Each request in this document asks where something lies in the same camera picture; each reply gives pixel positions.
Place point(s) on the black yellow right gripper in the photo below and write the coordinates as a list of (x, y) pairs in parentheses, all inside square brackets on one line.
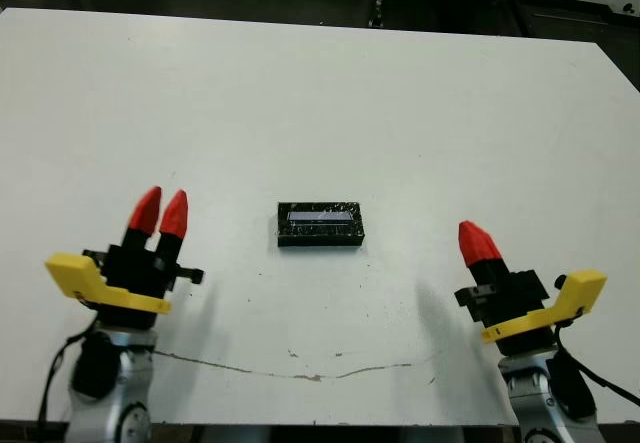
[(515, 308)]

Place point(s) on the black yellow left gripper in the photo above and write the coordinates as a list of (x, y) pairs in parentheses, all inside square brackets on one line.
[(130, 283)]

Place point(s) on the black camera box lid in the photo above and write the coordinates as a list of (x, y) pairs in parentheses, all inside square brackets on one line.
[(320, 238)]

